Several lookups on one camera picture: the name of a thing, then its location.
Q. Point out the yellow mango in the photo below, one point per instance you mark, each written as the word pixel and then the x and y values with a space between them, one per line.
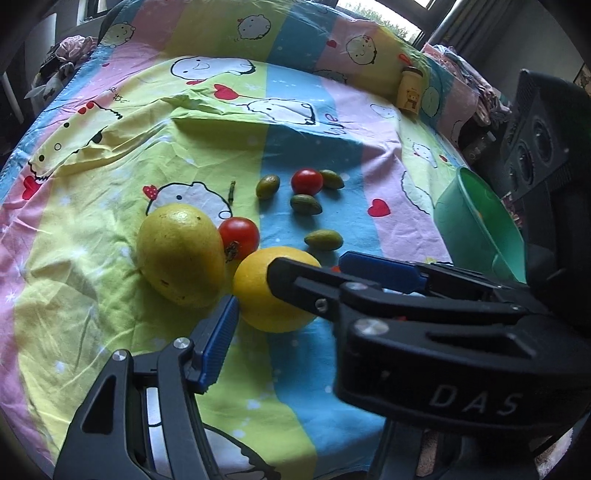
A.
pixel 178 256

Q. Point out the deep red tomato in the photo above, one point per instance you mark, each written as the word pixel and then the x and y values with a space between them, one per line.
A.
pixel 307 181

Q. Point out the yellow bear print bottle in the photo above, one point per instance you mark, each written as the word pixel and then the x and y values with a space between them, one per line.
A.
pixel 410 90

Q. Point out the pile of folded clothes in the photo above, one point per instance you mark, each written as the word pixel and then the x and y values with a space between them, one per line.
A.
pixel 466 74

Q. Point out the yellow lemon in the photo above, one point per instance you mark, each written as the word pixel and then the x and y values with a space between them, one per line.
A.
pixel 258 295

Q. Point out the small green stem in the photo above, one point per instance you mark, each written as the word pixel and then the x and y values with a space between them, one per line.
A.
pixel 232 190

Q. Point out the window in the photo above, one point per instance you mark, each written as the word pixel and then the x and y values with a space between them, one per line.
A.
pixel 383 14

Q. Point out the green plastic bowl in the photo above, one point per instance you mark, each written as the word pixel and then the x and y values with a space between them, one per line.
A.
pixel 475 230

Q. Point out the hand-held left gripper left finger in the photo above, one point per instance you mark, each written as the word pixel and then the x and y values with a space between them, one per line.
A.
pixel 217 344

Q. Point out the pink crumpled cloth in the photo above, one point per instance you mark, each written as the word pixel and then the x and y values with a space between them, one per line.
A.
pixel 71 53

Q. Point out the small green olive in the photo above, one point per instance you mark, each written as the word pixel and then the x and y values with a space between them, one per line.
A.
pixel 323 240
pixel 268 186
pixel 331 178
pixel 305 204

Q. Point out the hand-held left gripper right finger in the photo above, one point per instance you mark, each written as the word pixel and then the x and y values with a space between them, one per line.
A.
pixel 397 457

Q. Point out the pastel cartoon printed blanket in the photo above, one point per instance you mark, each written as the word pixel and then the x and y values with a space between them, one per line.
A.
pixel 92 323

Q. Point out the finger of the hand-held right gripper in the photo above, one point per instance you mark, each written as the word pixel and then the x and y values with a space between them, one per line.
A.
pixel 378 272
pixel 295 281

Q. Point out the orange-red tomato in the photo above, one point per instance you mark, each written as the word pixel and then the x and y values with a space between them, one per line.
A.
pixel 240 235

